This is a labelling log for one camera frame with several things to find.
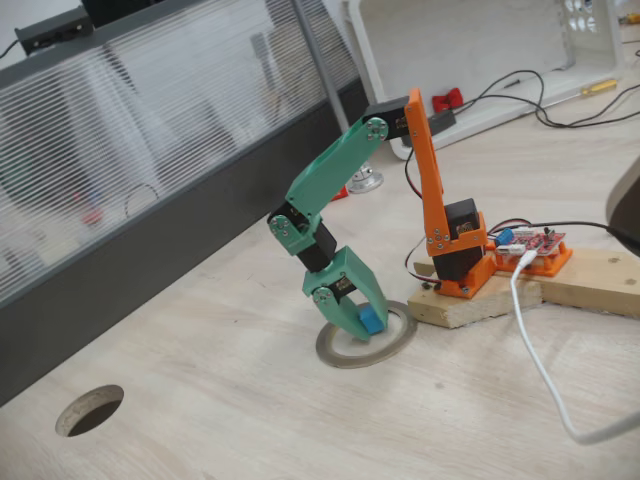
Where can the black rectangular object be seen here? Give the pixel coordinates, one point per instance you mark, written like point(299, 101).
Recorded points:
point(115, 12)

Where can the wooden base block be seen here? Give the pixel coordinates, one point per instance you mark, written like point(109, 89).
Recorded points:
point(475, 312)

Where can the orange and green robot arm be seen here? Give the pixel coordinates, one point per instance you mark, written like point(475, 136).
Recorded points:
point(335, 170)

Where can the grey office desk partition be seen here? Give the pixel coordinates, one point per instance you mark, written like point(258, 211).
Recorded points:
point(150, 250)

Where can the white plastic crate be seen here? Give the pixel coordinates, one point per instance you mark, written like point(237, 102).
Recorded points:
point(475, 50)

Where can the grey rounded object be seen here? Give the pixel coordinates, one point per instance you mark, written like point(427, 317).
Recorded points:
point(627, 200)

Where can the small red object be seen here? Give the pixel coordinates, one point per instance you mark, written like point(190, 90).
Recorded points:
point(341, 195)

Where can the orange board holder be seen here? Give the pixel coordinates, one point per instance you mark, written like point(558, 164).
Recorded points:
point(555, 266)

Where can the black bar device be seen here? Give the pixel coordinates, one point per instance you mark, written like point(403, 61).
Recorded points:
point(442, 120)

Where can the yellow tool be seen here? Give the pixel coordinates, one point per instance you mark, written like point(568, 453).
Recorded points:
point(630, 19)

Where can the red clamp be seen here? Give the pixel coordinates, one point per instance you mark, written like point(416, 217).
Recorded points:
point(447, 100)

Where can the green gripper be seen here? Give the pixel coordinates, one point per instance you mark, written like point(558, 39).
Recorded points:
point(356, 272)

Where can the red controller board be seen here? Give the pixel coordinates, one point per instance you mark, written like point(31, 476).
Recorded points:
point(540, 242)

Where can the light wooden plank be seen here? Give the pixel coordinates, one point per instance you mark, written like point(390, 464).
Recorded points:
point(600, 285)

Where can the metal pole with flange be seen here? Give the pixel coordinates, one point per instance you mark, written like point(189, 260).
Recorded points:
point(367, 181)

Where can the small black box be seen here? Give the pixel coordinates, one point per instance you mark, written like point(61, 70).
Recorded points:
point(55, 30)

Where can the small blue cube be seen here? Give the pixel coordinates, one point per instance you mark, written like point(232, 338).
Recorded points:
point(371, 322)

